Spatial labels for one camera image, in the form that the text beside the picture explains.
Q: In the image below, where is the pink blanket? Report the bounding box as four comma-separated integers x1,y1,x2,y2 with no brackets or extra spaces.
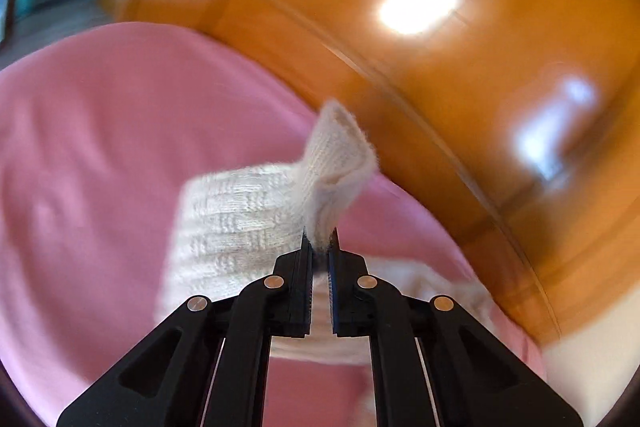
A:
0,22,548,427

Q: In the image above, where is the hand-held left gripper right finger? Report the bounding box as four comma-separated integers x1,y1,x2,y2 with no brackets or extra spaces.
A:
327,227,585,427

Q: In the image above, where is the white knitted sweater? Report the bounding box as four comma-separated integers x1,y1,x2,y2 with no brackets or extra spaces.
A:
159,99,501,427

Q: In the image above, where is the wooden wardrobe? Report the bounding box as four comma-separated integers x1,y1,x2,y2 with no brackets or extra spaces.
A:
102,0,640,348

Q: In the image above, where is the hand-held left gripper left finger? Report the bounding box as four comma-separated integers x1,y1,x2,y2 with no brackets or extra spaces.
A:
56,227,315,427

